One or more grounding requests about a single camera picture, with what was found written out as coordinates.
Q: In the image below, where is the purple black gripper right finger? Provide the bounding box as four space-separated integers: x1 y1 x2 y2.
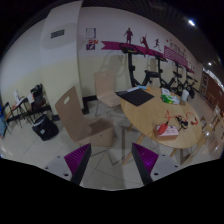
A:
132 143 159 185

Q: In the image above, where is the small dark side table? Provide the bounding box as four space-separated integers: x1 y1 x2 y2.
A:
6 96 53 125

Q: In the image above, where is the near wooden chair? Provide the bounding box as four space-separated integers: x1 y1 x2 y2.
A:
54 85 126 166

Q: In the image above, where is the black exercise bike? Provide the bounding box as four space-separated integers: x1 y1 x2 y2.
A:
144 55 178 90
119 43 162 88
172 71 197 98

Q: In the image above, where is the far wooden chair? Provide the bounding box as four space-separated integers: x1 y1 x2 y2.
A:
94 71 121 117

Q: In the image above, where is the red charger cable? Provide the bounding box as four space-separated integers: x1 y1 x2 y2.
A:
164 110 199 127

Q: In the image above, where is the white cup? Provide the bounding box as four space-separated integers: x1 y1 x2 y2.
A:
181 89 189 102

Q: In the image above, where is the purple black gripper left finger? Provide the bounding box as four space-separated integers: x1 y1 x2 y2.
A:
64 143 92 185

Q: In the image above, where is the round wooden table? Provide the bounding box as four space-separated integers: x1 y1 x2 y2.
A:
121 87 202 156

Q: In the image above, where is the black cable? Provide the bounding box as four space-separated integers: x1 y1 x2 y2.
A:
175 115 190 132

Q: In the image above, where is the blue white paper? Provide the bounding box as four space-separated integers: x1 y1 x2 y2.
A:
127 85 149 92

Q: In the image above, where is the green tissue pack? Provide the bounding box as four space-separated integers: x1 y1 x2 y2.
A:
161 95 180 105

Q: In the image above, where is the wooden chair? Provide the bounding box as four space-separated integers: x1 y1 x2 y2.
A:
54 85 126 166
94 71 121 117
200 106 224 153

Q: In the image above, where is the wooden chair at right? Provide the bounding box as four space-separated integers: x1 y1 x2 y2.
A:
200 106 224 153

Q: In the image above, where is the black bag on floor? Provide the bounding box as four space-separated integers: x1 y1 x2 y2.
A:
32 114 59 141

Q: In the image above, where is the black laptop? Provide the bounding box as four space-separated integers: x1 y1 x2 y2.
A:
117 88 153 106

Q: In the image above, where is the red charger plug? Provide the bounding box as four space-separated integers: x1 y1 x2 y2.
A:
157 121 168 135

